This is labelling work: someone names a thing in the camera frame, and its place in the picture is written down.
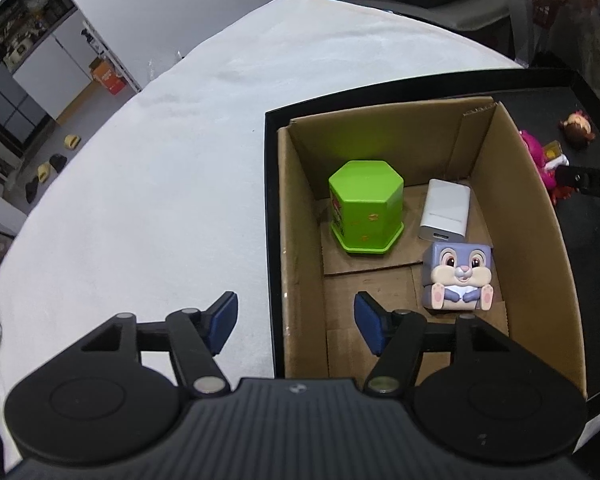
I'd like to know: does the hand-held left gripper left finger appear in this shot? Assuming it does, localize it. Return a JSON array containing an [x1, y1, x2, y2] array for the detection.
[[70, 291, 239, 398]]

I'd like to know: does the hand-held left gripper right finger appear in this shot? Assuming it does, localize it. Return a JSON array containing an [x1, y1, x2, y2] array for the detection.
[[354, 291, 526, 398]]

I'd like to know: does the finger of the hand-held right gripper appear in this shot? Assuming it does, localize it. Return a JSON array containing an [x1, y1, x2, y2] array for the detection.
[[554, 167, 593, 192]]

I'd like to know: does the brown-haired doll figure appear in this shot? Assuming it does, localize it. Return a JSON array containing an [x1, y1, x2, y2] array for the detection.
[[559, 111, 594, 151]]

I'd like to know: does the pink toy figure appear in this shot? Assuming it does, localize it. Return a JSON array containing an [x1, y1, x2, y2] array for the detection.
[[519, 129, 558, 203]]

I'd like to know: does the brown cardboard box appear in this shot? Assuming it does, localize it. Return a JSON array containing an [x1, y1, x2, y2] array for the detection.
[[276, 96, 588, 401]]

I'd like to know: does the black tray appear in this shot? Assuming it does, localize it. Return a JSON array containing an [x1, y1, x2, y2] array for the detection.
[[264, 69, 600, 441]]

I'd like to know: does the grey bunny cube toy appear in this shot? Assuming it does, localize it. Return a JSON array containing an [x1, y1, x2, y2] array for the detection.
[[422, 241, 496, 315]]

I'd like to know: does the green hexagonal box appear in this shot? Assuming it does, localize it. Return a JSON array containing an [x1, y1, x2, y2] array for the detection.
[[328, 160, 406, 256]]

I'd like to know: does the white charger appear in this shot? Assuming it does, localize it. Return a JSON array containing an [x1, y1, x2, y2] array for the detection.
[[419, 178, 471, 244]]

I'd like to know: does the grey desk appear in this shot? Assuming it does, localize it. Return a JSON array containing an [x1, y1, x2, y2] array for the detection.
[[500, 0, 537, 68]]

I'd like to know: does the red basket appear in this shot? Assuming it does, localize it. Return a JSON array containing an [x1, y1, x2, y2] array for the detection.
[[530, 0, 568, 28]]

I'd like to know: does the grey chair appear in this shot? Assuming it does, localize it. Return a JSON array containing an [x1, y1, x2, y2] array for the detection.
[[330, 0, 513, 58]]

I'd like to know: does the orange carton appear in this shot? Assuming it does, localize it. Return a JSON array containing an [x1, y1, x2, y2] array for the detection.
[[91, 58, 127, 96]]

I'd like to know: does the white cabinet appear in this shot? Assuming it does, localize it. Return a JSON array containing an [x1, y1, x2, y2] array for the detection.
[[0, 0, 141, 126]]

